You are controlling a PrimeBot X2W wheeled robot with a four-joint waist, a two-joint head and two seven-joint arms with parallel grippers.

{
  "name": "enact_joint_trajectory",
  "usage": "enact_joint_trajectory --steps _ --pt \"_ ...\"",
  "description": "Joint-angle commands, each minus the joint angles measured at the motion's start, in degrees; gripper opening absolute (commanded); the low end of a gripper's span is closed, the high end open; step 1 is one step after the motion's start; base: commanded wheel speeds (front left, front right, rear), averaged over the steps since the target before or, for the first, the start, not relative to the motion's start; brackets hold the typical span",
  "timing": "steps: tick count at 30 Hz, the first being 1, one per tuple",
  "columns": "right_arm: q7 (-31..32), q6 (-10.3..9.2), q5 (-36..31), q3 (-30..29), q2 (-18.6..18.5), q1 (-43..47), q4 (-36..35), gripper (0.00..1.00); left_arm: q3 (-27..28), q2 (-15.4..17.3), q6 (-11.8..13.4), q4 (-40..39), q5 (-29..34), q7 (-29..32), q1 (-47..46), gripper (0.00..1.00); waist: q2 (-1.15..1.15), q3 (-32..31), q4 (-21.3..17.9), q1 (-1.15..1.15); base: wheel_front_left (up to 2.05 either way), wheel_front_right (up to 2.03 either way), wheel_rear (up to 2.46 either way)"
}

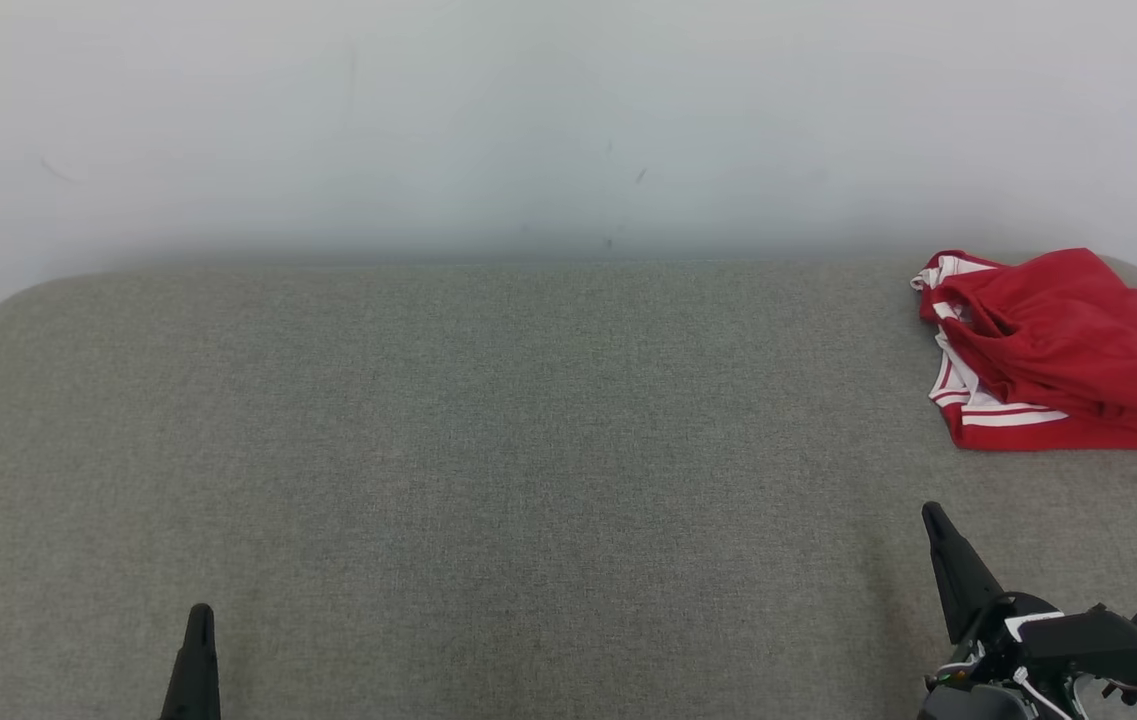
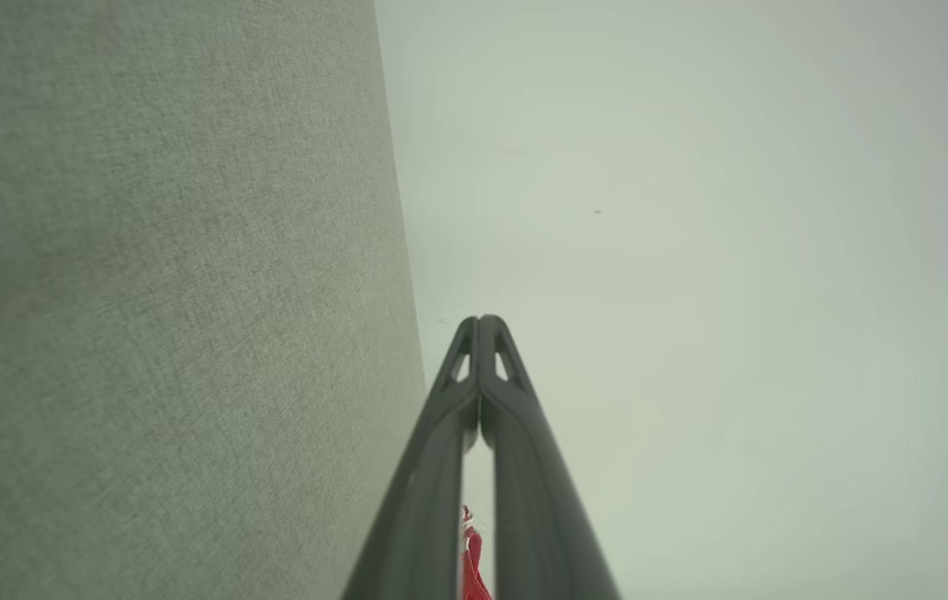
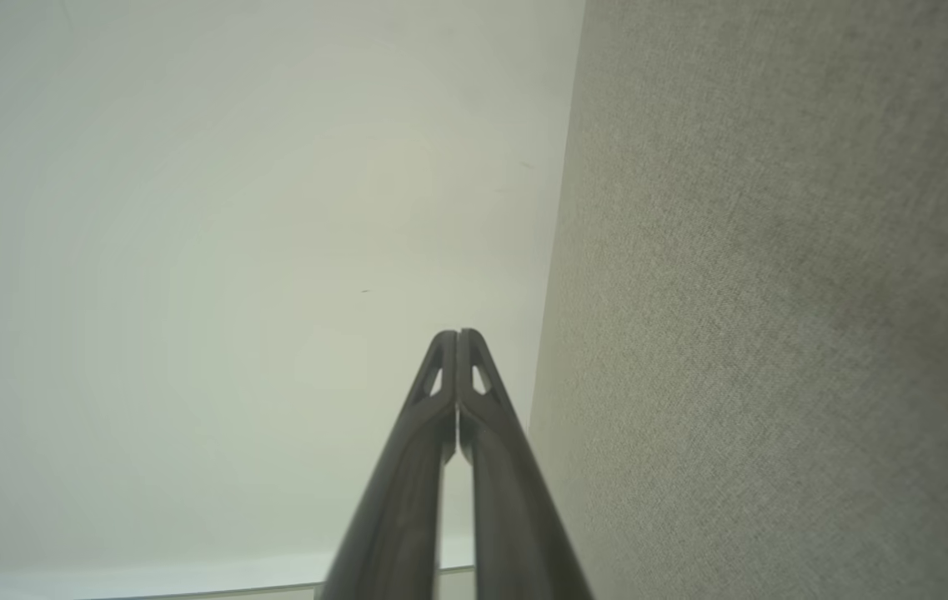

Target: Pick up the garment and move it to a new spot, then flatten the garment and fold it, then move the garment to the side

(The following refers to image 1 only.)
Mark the red white striped garment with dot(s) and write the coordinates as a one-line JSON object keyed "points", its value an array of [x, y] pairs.
{"points": [[1068, 330]]}

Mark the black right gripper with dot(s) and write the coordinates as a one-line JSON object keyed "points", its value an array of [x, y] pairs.
{"points": [[998, 650]]}

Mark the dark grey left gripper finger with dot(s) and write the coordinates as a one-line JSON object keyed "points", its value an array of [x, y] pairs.
{"points": [[196, 670]]}

